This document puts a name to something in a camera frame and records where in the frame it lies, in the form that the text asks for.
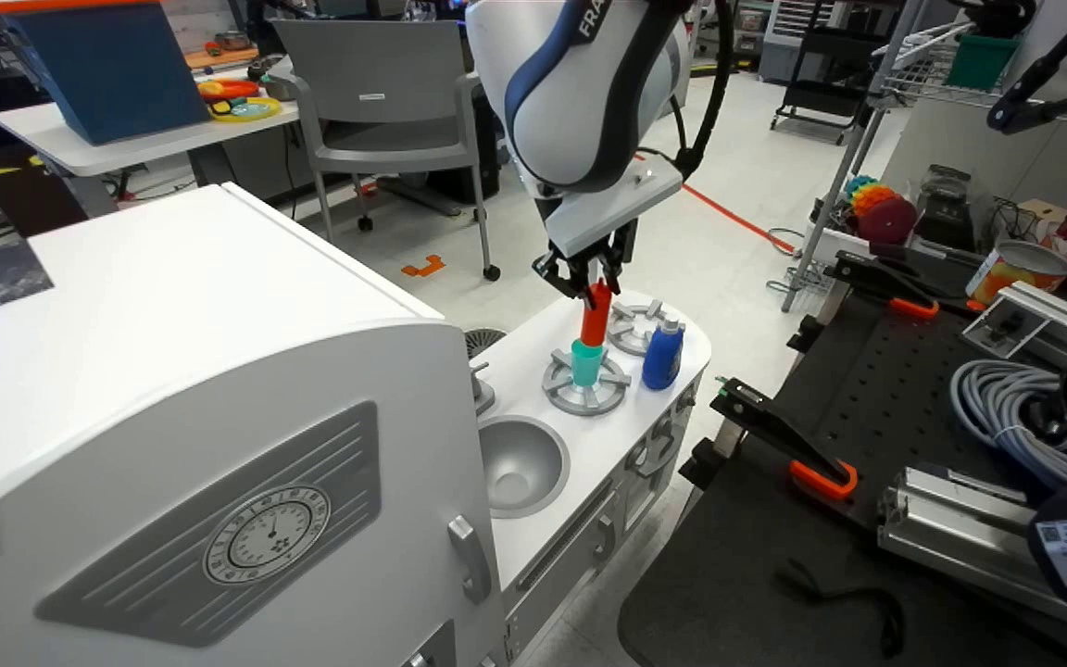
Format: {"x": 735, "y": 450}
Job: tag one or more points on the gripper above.
{"x": 615, "y": 239}

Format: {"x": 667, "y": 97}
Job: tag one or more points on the red sauce bottle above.
{"x": 595, "y": 320}

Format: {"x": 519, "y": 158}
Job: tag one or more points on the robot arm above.
{"x": 580, "y": 102}

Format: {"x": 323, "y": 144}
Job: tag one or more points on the light blue cup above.
{"x": 587, "y": 364}

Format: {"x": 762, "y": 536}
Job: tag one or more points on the blue bottle with white cap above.
{"x": 662, "y": 357}

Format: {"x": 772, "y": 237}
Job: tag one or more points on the grey toy burner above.
{"x": 563, "y": 389}
{"x": 628, "y": 329}

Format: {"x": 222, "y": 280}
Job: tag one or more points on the dark round toy grille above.
{"x": 483, "y": 341}

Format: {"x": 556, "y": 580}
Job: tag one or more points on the grey toy tap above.
{"x": 482, "y": 389}

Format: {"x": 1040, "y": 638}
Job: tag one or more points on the grey stove knob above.
{"x": 685, "y": 400}
{"x": 664, "y": 431}
{"x": 638, "y": 456}

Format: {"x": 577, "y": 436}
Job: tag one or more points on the grey toy sink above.
{"x": 520, "y": 468}

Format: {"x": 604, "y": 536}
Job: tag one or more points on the grey chair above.
{"x": 385, "y": 83}

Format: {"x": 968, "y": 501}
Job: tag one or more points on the rainbow stacking toy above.
{"x": 881, "y": 213}

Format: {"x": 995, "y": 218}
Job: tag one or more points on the black cart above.
{"x": 825, "y": 93}

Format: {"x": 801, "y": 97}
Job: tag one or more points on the toy oven door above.
{"x": 552, "y": 579}

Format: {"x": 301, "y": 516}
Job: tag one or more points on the black blender jar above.
{"x": 946, "y": 213}

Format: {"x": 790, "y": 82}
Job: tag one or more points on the stack of toy plates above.
{"x": 242, "y": 104}

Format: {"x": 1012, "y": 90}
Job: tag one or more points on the tin can with yellow label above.
{"x": 1015, "y": 269}

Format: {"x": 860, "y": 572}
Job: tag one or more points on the white toy kitchen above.
{"x": 172, "y": 371}

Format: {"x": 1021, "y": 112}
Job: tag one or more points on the green bin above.
{"x": 983, "y": 60}

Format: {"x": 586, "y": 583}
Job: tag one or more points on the white table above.
{"x": 126, "y": 144}

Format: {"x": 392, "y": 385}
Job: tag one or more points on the blue box with orange lid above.
{"x": 117, "y": 74}

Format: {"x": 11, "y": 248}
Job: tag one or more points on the toy fridge door with dial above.
{"x": 126, "y": 519}

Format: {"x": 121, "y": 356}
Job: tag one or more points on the silver aluminium rail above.
{"x": 1052, "y": 315}
{"x": 950, "y": 528}

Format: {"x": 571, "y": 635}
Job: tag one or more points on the camera on mount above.
{"x": 1043, "y": 79}

